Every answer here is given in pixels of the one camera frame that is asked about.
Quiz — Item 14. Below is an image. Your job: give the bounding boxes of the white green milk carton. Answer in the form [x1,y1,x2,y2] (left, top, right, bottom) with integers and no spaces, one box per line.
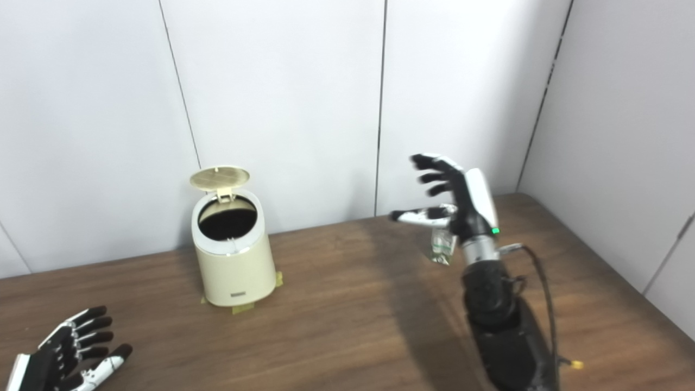
[429,204,458,266]

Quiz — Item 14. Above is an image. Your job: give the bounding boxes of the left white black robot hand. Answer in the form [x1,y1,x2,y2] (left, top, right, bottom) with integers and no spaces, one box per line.
[4,306,133,391]

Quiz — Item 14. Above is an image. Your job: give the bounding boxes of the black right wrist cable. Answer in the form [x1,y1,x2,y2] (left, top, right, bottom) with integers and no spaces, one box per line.
[500,244,563,391]

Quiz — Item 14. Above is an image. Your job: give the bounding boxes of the cream-colored plastic bin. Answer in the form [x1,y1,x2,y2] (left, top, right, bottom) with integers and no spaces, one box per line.
[191,188,277,307]

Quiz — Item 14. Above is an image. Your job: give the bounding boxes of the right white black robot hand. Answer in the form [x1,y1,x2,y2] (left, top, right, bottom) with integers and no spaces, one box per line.
[389,154,501,245]

